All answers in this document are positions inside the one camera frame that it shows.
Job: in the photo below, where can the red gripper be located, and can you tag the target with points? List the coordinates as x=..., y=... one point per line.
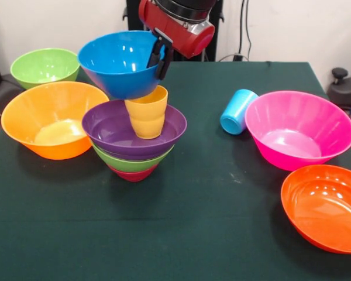
x=175, y=30

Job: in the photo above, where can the blue bowl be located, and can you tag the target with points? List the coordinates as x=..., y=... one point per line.
x=117, y=64

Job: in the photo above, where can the yellow cup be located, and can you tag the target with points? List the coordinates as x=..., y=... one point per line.
x=147, y=117

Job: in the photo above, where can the purple bowl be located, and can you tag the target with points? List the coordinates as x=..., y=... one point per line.
x=105, y=131

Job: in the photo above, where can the blue cup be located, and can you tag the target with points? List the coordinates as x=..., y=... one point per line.
x=237, y=114

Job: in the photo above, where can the green bowl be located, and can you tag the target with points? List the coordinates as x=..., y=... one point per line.
x=125, y=164
x=44, y=65

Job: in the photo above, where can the small crimson bowl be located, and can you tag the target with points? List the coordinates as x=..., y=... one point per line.
x=131, y=176

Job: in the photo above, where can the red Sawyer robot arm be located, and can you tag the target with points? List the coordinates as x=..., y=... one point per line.
x=187, y=6

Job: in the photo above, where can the large orange bowl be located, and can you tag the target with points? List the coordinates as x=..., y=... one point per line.
x=46, y=117

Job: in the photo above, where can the large magenta bowl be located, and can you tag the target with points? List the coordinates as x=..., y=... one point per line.
x=298, y=128

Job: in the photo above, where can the black stand base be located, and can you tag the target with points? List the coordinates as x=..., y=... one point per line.
x=3, y=90
x=345, y=87

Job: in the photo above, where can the dark green table cloth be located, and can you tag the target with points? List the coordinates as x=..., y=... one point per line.
x=175, y=228

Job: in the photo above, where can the orange-red shallow bowl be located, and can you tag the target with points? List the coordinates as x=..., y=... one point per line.
x=324, y=210

